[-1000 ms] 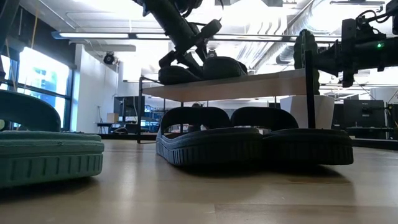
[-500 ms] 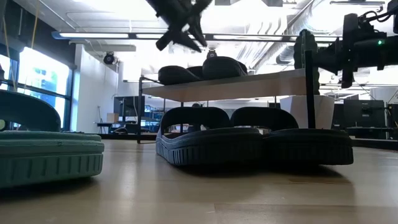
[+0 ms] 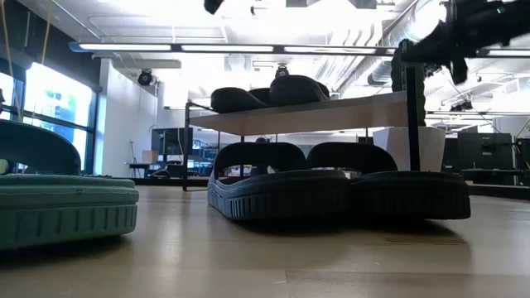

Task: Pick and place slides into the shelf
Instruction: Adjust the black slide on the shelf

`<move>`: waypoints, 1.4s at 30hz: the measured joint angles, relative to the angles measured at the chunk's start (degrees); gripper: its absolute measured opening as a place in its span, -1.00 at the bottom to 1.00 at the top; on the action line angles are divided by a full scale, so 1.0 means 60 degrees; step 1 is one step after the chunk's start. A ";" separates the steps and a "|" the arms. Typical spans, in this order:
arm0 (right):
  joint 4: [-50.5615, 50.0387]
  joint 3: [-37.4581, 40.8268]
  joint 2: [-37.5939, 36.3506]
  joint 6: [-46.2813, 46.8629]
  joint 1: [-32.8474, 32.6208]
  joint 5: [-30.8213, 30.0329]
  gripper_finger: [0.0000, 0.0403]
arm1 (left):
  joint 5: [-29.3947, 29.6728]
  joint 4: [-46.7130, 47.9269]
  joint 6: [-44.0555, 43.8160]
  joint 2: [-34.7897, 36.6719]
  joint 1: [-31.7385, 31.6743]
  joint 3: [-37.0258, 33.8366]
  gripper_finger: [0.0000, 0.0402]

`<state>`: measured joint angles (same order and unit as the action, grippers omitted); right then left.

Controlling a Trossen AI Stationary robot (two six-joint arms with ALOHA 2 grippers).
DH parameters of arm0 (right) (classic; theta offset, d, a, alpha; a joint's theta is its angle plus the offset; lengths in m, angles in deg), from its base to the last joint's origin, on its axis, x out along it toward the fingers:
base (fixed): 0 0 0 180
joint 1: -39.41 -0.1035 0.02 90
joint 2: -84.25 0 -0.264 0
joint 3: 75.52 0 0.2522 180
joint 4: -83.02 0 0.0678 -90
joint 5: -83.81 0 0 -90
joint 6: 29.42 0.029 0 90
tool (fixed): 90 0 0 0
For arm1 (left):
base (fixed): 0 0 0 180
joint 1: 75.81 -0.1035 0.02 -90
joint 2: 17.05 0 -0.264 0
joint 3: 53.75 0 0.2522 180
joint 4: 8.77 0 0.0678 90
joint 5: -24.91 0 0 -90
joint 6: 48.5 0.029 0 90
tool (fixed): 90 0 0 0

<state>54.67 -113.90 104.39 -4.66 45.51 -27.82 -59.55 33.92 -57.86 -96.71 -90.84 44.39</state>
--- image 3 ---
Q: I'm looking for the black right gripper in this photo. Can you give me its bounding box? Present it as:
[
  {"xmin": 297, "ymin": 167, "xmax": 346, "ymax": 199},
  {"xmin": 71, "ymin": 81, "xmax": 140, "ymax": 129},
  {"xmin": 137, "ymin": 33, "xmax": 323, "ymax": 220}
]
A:
[{"xmin": 416, "ymin": 0, "xmax": 504, "ymax": 65}]

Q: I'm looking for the chunky black slide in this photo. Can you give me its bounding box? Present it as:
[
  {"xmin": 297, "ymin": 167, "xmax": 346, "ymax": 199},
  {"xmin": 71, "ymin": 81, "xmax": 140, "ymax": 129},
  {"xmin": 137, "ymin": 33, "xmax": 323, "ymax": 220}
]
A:
[
  {"xmin": 306, "ymin": 142, "xmax": 472, "ymax": 220},
  {"xmin": 206, "ymin": 142, "xmax": 353, "ymax": 221}
]

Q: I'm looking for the chunky green slide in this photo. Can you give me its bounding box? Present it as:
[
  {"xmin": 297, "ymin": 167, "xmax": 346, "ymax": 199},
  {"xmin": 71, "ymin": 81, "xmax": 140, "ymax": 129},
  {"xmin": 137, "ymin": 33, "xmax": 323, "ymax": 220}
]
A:
[{"xmin": 0, "ymin": 118, "xmax": 140, "ymax": 252}]

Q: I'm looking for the green cactus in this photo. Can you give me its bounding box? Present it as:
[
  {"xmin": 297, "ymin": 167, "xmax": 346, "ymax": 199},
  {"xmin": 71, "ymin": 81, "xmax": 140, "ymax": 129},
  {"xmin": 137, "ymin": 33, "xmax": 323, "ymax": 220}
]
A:
[{"xmin": 390, "ymin": 38, "xmax": 427, "ymax": 127}]

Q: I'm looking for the white hexagonal plant pot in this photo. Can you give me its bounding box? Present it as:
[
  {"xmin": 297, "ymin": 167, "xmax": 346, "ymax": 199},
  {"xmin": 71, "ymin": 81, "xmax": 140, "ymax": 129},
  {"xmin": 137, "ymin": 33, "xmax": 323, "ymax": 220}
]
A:
[{"xmin": 372, "ymin": 126, "xmax": 447, "ymax": 173}]

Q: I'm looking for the black square monitor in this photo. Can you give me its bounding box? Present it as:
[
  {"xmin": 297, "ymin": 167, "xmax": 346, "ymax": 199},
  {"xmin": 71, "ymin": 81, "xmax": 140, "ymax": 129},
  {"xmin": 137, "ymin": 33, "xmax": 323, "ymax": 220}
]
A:
[{"xmin": 457, "ymin": 132, "xmax": 514, "ymax": 171}]

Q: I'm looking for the wide black monitor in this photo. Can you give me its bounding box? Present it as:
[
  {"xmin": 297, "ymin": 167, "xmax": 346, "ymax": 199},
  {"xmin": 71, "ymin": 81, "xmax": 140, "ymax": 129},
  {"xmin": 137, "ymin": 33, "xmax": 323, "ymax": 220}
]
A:
[{"xmin": 151, "ymin": 127, "xmax": 195, "ymax": 156}]

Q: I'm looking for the long ceiling light bar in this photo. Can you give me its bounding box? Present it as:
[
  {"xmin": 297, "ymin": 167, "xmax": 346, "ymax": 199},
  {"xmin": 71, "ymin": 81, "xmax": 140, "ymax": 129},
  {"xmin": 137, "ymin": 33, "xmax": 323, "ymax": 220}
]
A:
[{"xmin": 68, "ymin": 41, "xmax": 530, "ymax": 59}]

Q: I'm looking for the black standing desk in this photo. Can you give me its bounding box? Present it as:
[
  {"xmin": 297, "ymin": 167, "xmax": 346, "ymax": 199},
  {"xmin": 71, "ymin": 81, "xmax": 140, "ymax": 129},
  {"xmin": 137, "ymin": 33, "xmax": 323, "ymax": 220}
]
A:
[{"xmin": 127, "ymin": 161, "xmax": 187, "ymax": 180}]

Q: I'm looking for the wooden shelf with black frame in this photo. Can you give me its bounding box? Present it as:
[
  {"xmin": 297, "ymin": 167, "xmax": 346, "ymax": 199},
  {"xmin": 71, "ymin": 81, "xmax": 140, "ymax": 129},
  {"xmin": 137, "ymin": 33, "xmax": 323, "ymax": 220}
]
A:
[{"xmin": 181, "ymin": 64, "xmax": 427, "ymax": 192}]

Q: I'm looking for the large window wall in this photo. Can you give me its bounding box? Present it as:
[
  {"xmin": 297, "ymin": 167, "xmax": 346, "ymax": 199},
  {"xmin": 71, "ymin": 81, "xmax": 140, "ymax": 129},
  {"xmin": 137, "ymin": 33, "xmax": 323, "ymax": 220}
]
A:
[{"xmin": 0, "ymin": 61, "xmax": 99, "ymax": 175}]

